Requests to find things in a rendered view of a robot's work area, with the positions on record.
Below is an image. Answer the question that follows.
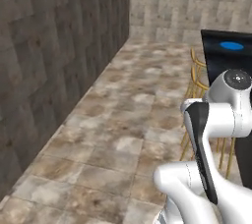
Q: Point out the black dining counter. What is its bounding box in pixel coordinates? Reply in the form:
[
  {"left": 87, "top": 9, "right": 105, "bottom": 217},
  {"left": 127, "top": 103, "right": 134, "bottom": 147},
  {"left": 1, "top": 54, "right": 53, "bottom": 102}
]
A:
[{"left": 200, "top": 28, "right": 252, "bottom": 191}]

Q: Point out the blue plate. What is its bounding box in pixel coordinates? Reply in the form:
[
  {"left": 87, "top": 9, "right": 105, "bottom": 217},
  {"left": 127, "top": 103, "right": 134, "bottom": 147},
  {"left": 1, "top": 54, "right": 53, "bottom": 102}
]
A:
[{"left": 219, "top": 40, "right": 245, "bottom": 51}]

